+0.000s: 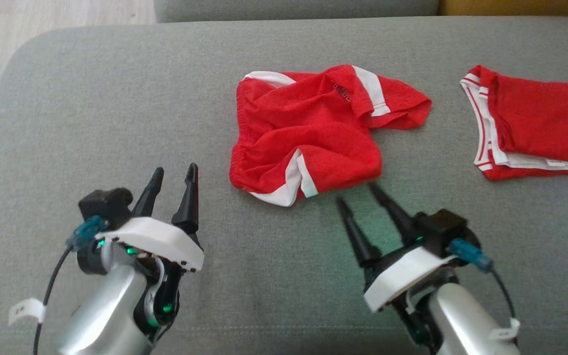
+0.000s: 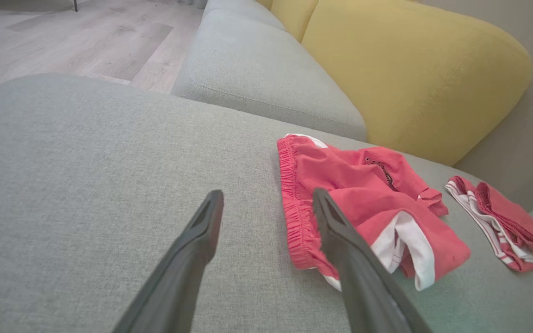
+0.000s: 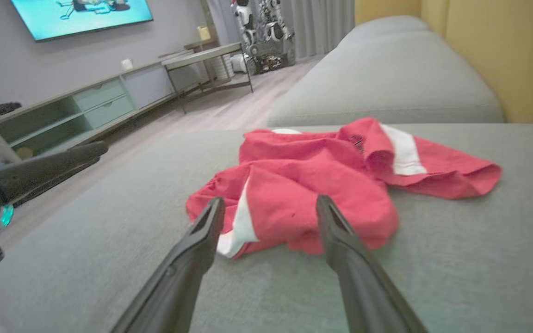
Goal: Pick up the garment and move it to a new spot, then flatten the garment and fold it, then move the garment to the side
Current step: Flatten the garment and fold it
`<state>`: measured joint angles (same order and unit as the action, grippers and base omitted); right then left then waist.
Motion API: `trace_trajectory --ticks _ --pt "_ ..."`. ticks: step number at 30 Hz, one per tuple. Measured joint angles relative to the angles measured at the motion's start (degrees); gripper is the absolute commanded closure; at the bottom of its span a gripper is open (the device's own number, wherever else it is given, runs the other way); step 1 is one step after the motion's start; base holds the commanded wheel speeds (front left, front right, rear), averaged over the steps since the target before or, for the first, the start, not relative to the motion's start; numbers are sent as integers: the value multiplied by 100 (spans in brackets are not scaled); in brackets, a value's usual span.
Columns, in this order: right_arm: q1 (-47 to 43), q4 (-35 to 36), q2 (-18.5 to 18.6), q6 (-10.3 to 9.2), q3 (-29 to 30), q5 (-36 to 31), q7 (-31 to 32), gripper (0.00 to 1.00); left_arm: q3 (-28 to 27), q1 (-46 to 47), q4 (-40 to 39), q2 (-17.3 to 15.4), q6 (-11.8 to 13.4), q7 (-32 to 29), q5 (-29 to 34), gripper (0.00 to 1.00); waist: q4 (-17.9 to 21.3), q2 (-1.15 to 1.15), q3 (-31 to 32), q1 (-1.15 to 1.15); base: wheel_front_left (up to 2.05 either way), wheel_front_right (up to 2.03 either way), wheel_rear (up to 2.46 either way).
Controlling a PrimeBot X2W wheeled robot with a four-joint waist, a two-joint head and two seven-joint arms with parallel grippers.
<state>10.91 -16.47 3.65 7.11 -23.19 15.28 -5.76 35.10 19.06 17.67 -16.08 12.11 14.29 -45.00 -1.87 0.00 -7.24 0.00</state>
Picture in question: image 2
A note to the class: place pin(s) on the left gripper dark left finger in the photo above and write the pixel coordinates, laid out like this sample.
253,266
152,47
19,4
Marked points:
183,268

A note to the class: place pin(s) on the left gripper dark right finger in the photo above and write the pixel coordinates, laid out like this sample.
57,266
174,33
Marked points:
363,286

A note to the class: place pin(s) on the red basketball jersey white trim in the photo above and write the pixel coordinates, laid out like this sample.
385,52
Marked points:
507,226

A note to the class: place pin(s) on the red shorts white side panels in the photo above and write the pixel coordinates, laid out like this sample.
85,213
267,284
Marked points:
354,194

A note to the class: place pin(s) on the large grey sofa seat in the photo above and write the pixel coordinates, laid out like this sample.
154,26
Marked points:
86,185

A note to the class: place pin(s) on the grey stitched sofa cushion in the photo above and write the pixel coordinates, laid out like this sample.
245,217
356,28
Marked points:
257,69

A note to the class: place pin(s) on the big yellow sofa back cushion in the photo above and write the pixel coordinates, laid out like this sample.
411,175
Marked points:
424,78

